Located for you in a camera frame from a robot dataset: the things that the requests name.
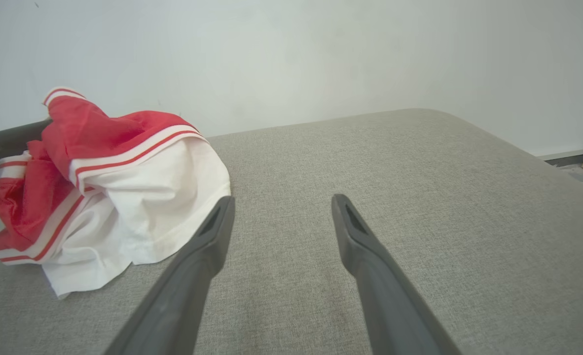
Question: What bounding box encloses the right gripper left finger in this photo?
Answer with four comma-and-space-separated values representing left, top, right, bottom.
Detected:
105, 196, 236, 355

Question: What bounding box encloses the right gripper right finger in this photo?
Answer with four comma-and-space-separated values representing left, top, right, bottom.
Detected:
331, 194, 462, 355

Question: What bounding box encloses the red and white garment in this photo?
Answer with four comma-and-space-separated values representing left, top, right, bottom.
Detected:
0, 87, 232, 299

